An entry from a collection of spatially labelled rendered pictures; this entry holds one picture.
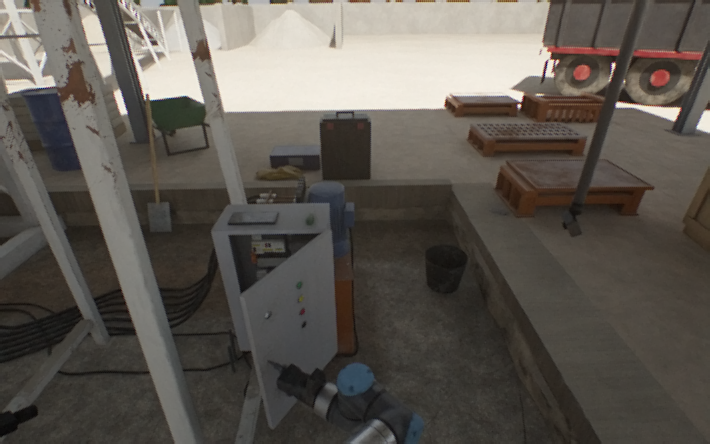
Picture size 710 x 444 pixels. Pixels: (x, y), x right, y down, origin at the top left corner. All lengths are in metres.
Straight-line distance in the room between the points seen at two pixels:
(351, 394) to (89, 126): 0.85
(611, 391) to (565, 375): 0.20
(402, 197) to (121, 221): 3.05
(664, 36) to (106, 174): 8.86
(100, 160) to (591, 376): 2.19
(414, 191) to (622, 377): 2.32
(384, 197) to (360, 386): 2.93
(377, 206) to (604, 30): 6.44
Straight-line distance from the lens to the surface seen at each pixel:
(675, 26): 9.08
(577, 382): 2.21
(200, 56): 1.78
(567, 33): 9.05
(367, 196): 3.71
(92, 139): 1.00
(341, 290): 2.10
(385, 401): 0.94
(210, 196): 3.96
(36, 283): 4.02
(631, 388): 2.31
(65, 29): 1.00
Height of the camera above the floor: 1.89
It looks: 30 degrees down
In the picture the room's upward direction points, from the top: 1 degrees counter-clockwise
